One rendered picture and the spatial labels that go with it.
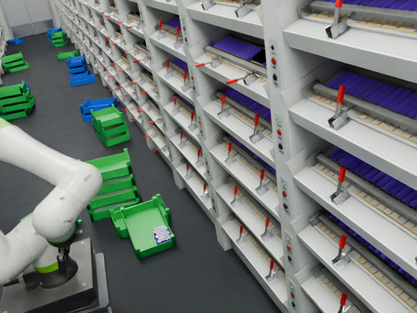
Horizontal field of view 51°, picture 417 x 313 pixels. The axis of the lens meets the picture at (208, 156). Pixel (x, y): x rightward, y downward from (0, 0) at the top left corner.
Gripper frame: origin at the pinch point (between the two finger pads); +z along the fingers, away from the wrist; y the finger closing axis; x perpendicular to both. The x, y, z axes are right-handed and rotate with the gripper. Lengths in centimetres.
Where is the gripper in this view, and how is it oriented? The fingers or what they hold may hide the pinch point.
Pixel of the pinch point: (70, 249)
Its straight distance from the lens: 161.2
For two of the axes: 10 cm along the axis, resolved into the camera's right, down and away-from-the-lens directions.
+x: -9.9, -0.7, -1.3
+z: -1.4, 4.3, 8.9
